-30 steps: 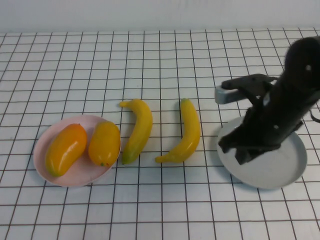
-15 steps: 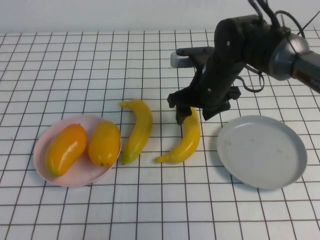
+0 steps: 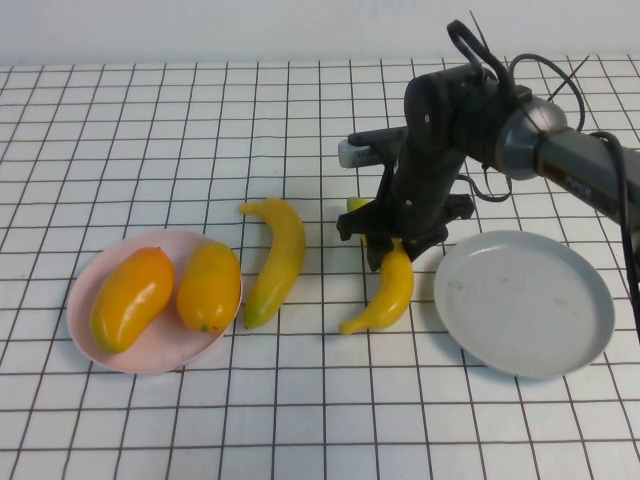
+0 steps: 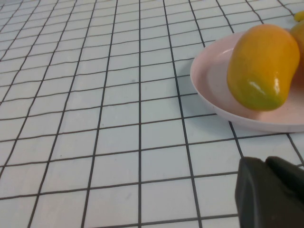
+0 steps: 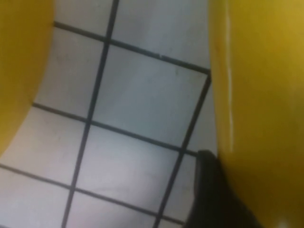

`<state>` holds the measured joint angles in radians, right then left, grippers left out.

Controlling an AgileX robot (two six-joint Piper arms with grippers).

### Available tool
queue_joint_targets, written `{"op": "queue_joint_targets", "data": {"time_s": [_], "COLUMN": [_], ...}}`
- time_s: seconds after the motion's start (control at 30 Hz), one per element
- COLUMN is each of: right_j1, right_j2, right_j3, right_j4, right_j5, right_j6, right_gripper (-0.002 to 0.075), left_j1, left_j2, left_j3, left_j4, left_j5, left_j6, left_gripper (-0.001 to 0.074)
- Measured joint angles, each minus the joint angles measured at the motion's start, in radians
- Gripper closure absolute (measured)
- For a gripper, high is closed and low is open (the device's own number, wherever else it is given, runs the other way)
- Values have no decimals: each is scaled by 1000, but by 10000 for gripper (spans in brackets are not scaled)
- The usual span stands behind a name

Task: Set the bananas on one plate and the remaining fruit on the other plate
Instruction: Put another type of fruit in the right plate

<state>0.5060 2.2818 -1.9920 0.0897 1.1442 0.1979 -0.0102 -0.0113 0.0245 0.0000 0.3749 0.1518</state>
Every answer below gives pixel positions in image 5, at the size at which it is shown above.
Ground white grid tablecloth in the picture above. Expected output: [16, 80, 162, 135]
[0, 0, 221, 228]

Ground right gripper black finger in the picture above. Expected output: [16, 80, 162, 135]
[187, 149, 265, 228]

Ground yellow banana with green end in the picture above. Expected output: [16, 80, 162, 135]
[0, 0, 56, 159]

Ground plain yellow banana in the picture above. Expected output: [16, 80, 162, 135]
[207, 0, 304, 228]

